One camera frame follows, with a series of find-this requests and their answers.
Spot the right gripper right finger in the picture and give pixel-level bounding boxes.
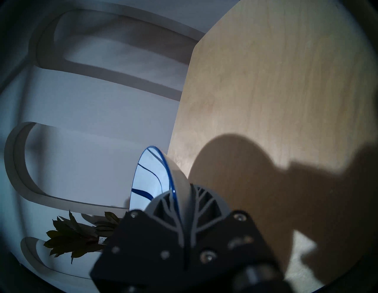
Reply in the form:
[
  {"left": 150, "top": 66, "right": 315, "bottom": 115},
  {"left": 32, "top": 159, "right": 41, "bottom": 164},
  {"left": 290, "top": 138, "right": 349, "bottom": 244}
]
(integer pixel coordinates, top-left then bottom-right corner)
[{"left": 189, "top": 185, "right": 284, "bottom": 293}]

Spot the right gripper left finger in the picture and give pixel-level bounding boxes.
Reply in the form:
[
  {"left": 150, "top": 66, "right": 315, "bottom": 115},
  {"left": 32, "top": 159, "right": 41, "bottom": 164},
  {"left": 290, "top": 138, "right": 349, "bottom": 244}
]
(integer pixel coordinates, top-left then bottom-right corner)
[{"left": 90, "top": 191, "right": 189, "bottom": 293}]

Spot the white plate with blue stripes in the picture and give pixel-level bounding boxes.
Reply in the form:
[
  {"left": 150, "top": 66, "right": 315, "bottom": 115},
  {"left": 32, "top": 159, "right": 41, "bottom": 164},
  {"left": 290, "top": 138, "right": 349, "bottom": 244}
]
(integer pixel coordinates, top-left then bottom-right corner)
[{"left": 131, "top": 146, "right": 196, "bottom": 266}]

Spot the tall potted green plant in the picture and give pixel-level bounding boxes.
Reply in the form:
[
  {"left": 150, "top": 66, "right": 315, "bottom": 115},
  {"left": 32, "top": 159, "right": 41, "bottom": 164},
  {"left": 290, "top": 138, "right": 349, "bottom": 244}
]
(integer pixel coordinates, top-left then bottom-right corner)
[{"left": 44, "top": 210, "right": 124, "bottom": 265}]

